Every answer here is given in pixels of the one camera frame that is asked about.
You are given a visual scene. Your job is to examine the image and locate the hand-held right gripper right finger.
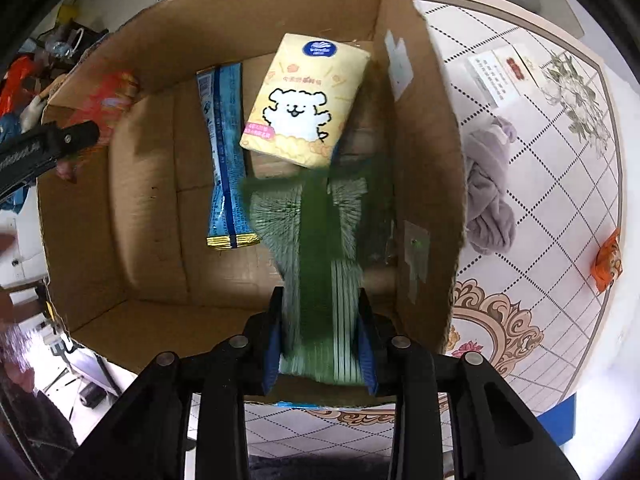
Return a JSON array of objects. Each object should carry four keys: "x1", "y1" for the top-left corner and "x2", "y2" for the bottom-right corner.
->
[{"x1": 356, "y1": 290, "x2": 582, "y2": 480}]

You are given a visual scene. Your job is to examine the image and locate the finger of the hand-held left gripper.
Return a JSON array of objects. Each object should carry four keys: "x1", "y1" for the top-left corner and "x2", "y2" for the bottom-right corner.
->
[{"x1": 0, "y1": 121, "x2": 101, "y2": 197}]

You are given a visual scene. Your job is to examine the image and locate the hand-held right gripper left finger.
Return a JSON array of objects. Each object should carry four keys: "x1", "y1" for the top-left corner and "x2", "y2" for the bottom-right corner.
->
[{"x1": 60, "y1": 286, "x2": 286, "y2": 480}]

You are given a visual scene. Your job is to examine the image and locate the red snack packet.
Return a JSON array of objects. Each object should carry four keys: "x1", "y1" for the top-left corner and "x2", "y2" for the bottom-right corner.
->
[{"x1": 56, "y1": 72, "x2": 139, "y2": 181}]

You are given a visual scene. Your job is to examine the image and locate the green striped tissue packet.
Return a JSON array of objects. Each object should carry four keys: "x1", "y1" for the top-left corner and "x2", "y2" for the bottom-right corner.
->
[{"x1": 239, "y1": 157, "x2": 386, "y2": 387}]

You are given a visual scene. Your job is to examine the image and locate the cardboard box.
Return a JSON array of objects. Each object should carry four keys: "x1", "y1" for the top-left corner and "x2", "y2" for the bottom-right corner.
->
[{"x1": 37, "y1": 0, "x2": 468, "y2": 407}]

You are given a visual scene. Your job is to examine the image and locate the blue snack packet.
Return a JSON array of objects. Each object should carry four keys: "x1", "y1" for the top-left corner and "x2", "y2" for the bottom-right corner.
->
[{"x1": 196, "y1": 62, "x2": 261, "y2": 250}]

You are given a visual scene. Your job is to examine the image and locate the yellow tissue packet with dog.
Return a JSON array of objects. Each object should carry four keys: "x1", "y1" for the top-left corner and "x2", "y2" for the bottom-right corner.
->
[{"x1": 239, "y1": 33, "x2": 372, "y2": 169}]

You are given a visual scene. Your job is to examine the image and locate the grey cloth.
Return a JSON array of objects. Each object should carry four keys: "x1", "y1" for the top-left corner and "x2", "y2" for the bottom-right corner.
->
[{"x1": 464, "y1": 116, "x2": 518, "y2": 255}]

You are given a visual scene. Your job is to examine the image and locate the floral printed mat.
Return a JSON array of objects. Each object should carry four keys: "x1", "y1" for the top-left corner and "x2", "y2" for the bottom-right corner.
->
[{"x1": 243, "y1": 0, "x2": 632, "y2": 448}]

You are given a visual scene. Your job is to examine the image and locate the orange snack packet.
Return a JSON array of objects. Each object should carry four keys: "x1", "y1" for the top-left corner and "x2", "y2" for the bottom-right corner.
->
[{"x1": 591, "y1": 228, "x2": 624, "y2": 293}]

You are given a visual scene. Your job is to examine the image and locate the white paper card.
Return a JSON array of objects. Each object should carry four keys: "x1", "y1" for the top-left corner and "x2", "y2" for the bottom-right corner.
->
[{"x1": 467, "y1": 43, "x2": 548, "y2": 108}]

